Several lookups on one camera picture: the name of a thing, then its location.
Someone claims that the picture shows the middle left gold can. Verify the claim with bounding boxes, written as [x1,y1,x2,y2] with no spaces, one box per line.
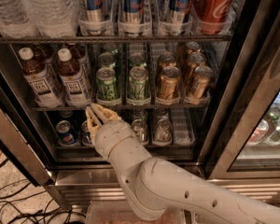
[157,51,176,74]

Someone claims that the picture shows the black floor cables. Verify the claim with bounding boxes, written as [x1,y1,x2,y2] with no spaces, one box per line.
[0,157,87,224]

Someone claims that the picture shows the left Pepsi can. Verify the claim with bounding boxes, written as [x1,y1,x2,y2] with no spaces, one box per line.
[56,120,78,146]

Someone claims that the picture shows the wire shelf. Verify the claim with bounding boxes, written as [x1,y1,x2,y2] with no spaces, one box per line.
[33,104,208,111]
[0,35,232,44]

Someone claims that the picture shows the middle Red Bull can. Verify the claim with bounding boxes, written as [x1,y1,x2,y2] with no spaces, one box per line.
[121,0,145,37]

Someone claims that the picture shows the upper wire shelf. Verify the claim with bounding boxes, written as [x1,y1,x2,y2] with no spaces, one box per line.
[0,35,232,44]

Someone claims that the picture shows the left silver can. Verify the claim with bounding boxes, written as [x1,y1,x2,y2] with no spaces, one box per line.
[132,119,147,143]

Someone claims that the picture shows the tea bottle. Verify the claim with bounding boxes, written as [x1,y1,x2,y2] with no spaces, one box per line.
[34,44,57,72]
[68,43,91,77]
[58,49,91,106]
[19,48,62,108]

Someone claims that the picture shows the steel fridge door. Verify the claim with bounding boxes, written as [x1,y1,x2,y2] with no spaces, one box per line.
[0,63,54,187]

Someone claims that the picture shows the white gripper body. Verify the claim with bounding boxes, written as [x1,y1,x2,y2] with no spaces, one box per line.
[94,120,137,158]

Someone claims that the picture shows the pepsi can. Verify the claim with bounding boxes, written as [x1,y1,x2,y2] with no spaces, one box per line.
[80,121,93,147]
[56,120,78,146]

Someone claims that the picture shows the red bull can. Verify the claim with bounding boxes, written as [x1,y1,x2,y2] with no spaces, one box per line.
[121,0,145,37]
[78,0,112,35]
[159,0,191,35]

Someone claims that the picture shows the right silver can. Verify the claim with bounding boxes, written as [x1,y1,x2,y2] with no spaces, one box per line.
[155,119,172,142]

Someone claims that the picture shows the left clear plastic bin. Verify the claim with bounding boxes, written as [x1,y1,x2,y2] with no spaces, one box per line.
[85,201,186,224]

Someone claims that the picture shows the green can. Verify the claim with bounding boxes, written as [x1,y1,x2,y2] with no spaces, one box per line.
[129,52,147,68]
[129,66,148,100]
[96,67,119,101]
[98,52,117,69]
[102,43,119,57]

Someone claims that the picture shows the clear water bottle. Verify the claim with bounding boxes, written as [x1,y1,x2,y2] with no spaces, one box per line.
[30,0,79,38]
[0,0,37,38]

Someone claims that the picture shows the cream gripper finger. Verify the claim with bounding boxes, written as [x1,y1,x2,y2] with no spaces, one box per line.
[91,103,121,124]
[85,106,102,138]

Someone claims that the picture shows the left Red Bull can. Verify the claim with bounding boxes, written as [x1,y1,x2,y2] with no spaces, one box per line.
[78,0,112,35]

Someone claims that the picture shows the left clear water bottle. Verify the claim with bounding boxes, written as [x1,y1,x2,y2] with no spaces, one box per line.
[0,0,37,38]

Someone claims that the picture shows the red Coca-Cola can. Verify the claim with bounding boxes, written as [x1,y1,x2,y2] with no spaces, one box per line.
[193,0,232,35]

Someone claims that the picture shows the middle Pepsi can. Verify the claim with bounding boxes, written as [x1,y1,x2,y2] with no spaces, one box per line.
[80,121,93,147]

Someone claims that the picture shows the silver can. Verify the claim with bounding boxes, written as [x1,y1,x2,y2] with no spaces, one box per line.
[155,119,172,142]
[132,119,147,143]

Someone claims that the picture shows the front right gold can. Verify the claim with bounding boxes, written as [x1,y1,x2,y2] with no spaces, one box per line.
[187,66,214,98]

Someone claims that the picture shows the right Red Bull can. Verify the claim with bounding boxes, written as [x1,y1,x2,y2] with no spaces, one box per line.
[159,0,191,35]

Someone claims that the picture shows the middle right gold can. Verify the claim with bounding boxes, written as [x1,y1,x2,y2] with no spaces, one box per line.
[182,52,206,82]

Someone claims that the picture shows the gold can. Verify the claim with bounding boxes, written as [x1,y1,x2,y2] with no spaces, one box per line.
[187,66,214,98]
[182,52,206,82]
[157,66,181,100]
[177,41,202,63]
[157,51,176,74]

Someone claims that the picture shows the back right gold can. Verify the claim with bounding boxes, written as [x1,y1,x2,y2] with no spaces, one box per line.
[177,41,202,63]

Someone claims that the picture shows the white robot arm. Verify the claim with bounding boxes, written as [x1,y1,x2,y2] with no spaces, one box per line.
[85,103,280,224]

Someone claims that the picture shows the right clear water bottle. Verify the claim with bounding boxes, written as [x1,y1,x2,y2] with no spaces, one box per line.
[30,0,79,38]

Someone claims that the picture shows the middle wire shelf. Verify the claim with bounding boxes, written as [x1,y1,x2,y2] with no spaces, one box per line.
[33,104,208,111]

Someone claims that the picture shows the front left gold can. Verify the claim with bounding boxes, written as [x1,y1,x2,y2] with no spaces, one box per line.
[157,66,181,100]

